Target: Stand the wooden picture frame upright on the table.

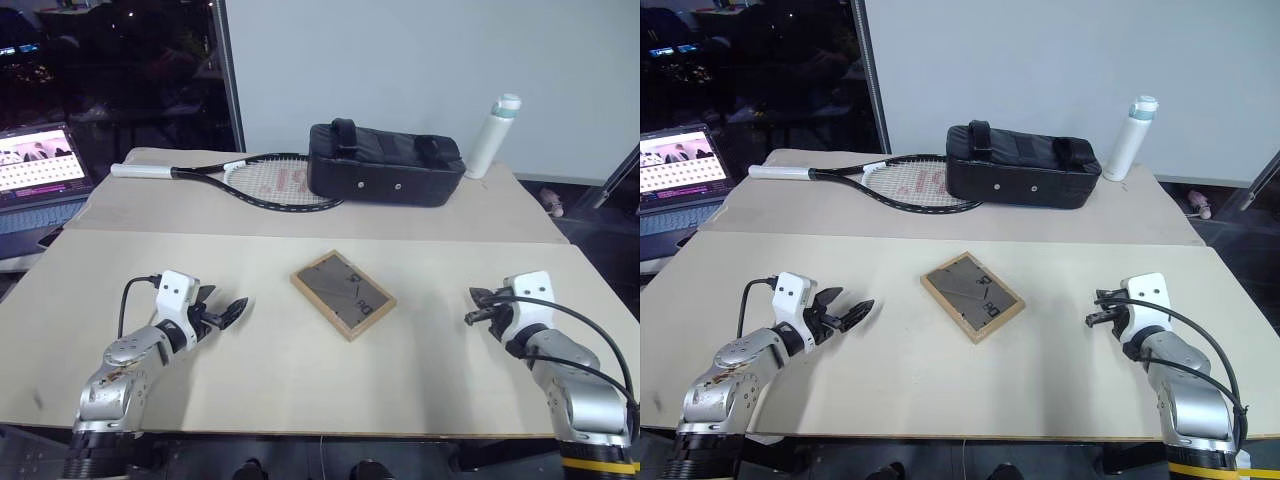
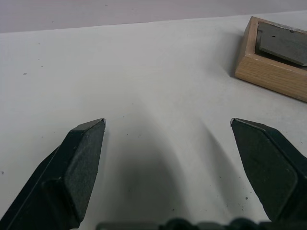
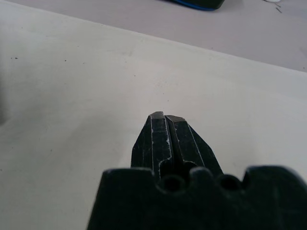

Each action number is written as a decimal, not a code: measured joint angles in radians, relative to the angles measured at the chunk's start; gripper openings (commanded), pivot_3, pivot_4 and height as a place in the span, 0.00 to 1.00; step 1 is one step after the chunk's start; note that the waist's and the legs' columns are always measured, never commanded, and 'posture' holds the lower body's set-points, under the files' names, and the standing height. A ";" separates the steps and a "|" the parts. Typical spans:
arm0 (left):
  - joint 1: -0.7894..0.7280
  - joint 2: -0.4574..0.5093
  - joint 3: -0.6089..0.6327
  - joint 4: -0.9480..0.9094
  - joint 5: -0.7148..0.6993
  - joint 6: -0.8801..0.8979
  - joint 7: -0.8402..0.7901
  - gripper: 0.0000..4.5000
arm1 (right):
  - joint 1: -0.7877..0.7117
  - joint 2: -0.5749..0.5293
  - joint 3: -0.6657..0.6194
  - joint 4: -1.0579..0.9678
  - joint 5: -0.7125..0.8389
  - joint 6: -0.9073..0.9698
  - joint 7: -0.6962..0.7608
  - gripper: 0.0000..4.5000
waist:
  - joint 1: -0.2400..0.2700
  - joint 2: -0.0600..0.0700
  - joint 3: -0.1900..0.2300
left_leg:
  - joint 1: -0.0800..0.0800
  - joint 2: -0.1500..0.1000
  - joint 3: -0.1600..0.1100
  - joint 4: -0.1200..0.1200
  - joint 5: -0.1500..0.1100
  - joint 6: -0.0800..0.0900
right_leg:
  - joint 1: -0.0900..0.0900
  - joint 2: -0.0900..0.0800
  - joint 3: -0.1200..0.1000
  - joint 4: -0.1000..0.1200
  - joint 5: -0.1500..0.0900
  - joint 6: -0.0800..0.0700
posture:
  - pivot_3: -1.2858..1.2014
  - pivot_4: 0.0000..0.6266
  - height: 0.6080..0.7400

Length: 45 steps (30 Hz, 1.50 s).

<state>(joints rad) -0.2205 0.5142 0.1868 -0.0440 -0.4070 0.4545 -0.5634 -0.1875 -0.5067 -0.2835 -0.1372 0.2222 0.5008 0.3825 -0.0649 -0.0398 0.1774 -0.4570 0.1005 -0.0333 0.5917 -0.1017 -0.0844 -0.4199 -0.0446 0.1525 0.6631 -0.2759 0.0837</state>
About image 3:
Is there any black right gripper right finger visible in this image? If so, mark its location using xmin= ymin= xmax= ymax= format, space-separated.
xmin=165 ymin=115 xmax=223 ymax=179

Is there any black object with blue trim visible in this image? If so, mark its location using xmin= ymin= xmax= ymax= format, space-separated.
xmin=156 ymin=0 xmax=226 ymax=12

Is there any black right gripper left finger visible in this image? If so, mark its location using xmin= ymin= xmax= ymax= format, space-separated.
xmin=130 ymin=111 xmax=174 ymax=180

